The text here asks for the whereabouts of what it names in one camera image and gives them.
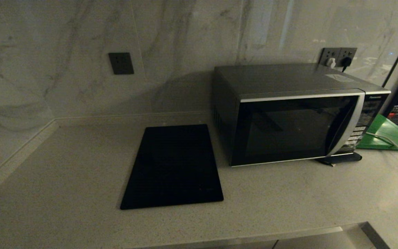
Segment black glass microwave door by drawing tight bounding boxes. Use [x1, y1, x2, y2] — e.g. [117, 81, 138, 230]
[231, 89, 366, 167]

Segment black silver microwave oven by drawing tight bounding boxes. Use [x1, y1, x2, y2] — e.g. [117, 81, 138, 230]
[213, 63, 391, 167]

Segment black stand under microwave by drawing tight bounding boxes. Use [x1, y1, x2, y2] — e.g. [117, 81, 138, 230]
[315, 152, 362, 167]

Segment black induction cooktop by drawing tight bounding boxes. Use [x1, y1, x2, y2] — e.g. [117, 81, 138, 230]
[120, 124, 224, 210]

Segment green cutting board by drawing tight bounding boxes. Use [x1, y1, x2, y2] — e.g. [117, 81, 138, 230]
[357, 114, 398, 151]

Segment dark single wall socket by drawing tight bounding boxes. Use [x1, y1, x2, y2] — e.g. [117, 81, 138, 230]
[108, 52, 134, 75]

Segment white power cable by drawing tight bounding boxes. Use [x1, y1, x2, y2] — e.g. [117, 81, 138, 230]
[366, 132, 398, 160]

